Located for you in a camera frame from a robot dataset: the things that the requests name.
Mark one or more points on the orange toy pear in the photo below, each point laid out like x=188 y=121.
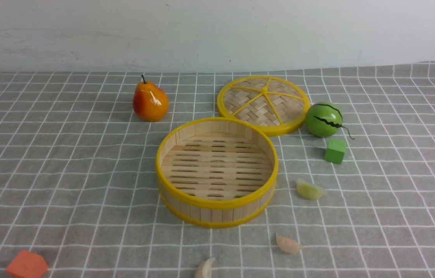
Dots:
x=150 y=103

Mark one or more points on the white toy dumpling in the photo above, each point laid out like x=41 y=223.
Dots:
x=204 y=270

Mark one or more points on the green wooden cube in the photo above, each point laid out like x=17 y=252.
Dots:
x=335 y=151

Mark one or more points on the small green toy watermelon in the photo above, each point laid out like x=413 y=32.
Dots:
x=324 y=119

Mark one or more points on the green toy dumpling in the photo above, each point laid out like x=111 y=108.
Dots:
x=308 y=190

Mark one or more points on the orange wooden block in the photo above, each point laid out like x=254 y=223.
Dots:
x=27 y=265

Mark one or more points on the yellow bamboo steamer tray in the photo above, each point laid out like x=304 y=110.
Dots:
x=216 y=172

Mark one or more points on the pink toy dumpling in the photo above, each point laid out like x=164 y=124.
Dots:
x=288 y=245

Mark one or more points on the grey checked tablecloth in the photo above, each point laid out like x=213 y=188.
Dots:
x=78 y=184

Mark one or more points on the yellow woven steamer lid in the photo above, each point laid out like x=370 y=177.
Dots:
x=271 y=104

